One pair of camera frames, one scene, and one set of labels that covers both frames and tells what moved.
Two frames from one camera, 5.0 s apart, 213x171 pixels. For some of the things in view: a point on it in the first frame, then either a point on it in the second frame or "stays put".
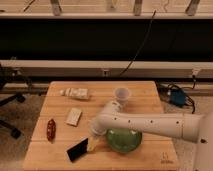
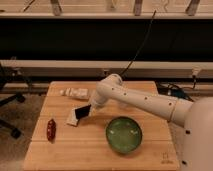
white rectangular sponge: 74,116 stays put
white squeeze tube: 76,93 stays put
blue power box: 178,97 stays put
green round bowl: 124,140 stays put
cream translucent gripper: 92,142 → 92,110
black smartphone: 78,150 → 83,111
